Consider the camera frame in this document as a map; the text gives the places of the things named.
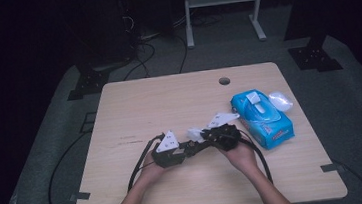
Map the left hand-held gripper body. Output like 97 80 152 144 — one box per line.
149 128 188 170

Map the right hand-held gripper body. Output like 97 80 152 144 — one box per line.
202 109 245 155

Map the white wet wipe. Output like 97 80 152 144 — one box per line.
186 126 208 145

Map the blue wet wipes pack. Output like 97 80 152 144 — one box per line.
228 85 297 154

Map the person's left hand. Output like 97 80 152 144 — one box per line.
136 148 172 188

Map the person's right hand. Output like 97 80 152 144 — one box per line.
217 137 261 176

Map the clear oval plastic lid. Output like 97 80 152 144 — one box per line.
267 89 295 113

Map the black floor tape marking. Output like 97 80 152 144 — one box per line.
77 111 100 135

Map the dark tape piece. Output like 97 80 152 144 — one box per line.
68 190 92 203
320 162 346 174

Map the black stand base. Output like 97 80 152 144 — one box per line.
286 32 345 76
64 67 113 102

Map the dark equipment cabinet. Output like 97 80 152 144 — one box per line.
68 0 140 72

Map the left hand-held gripper cable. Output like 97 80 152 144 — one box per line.
122 132 171 192

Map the hand-held gripper cable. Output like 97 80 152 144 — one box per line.
236 129 274 189
122 132 171 192

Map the right hand-held gripper cable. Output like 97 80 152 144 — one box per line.
236 129 274 189

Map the thin black cable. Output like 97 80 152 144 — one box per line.
175 33 191 75

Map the black looped cable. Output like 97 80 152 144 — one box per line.
119 39 160 81

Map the black floor cable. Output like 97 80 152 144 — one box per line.
330 156 362 204
42 130 96 204

